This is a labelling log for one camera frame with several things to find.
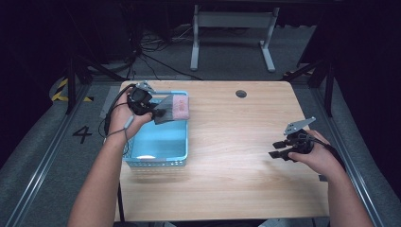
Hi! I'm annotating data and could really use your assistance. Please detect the person's right hand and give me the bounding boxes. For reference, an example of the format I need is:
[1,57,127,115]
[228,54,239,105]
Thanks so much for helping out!
[288,130,345,180]

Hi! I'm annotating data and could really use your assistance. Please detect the grey floor tape strip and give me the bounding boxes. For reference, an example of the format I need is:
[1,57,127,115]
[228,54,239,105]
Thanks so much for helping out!
[99,85,123,120]

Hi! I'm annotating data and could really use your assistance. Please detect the light blue plastic basket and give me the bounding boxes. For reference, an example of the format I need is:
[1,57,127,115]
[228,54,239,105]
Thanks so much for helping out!
[122,90,190,168]

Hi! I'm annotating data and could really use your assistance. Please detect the white metal desk frame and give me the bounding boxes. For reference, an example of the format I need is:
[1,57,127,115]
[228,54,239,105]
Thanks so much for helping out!
[189,4,281,73]

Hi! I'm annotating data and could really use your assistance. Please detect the yellow black hazard tape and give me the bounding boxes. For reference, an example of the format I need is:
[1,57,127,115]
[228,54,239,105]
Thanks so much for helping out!
[50,78,95,103]

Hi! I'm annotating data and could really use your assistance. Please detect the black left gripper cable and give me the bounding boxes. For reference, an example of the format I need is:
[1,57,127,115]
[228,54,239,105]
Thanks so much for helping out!
[103,83,138,135]

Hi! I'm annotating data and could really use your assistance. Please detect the aluminium floor rail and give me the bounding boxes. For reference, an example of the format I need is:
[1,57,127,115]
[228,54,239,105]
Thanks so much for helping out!
[5,84,93,227]
[310,88,387,227]

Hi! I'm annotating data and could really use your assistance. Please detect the black metal stand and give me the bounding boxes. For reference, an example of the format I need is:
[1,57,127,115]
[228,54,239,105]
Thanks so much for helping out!
[282,58,336,118]
[64,55,127,115]

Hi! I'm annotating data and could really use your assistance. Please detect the thin black floor cable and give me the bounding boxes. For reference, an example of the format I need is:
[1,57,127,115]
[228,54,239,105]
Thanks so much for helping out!
[96,114,110,140]

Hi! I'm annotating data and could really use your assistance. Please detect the person's left hand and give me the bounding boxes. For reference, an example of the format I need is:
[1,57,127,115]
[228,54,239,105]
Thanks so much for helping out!
[106,87,153,143]

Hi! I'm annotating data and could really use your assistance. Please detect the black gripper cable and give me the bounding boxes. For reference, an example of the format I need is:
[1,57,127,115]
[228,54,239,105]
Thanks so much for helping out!
[103,83,138,135]
[306,135,347,173]

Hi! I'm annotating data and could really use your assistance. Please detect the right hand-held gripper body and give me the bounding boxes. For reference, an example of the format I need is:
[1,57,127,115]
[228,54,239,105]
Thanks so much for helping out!
[283,116,317,163]

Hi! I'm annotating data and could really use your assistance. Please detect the bundle of black floor cables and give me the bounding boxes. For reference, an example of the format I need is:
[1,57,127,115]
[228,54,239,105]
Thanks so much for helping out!
[126,25,203,81]

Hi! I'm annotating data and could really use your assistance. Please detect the grey left gripper cable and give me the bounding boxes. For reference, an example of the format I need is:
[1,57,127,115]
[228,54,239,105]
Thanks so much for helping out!
[105,114,135,156]

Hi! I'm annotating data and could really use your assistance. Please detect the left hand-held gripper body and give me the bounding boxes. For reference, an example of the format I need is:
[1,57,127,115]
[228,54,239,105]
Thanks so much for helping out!
[127,80,157,116]

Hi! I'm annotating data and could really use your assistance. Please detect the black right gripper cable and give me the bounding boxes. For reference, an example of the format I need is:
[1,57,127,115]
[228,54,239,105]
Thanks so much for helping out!
[306,135,347,173]

